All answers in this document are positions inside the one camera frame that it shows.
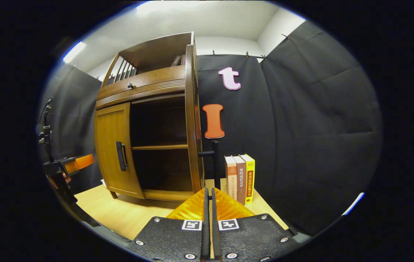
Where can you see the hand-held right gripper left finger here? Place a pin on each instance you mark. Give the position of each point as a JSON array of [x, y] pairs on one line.
[[206, 225]]

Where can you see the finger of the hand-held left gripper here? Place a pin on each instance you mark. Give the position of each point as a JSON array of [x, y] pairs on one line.
[[81, 163]]

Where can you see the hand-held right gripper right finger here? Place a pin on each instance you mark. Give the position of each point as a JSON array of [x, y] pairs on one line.
[[215, 225]]

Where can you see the wooden shoe cabinet door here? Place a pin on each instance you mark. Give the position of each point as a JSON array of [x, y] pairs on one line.
[[110, 145], [191, 127]]

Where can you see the wooden double-door shoe cabinet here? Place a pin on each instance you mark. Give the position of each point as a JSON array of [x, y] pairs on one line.
[[148, 51]]

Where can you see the wooden inner cabinet shelf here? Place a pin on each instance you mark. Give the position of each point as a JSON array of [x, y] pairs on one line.
[[159, 147]]

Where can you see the wooden cabinet drawer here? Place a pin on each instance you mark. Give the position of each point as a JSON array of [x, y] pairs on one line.
[[148, 82]]

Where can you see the brown book white spine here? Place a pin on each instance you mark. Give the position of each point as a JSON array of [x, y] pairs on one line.
[[241, 182]]

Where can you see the yellow book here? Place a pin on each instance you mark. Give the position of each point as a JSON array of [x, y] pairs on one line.
[[250, 178]]

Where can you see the ceiling light panel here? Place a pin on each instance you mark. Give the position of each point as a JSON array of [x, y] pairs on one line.
[[74, 52], [156, 5]]

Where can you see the black backdrop cloth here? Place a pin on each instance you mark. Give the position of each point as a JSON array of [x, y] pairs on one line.
[[319, 127]]

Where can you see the dark red book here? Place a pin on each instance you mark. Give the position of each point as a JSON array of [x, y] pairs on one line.
[[183, 60]]

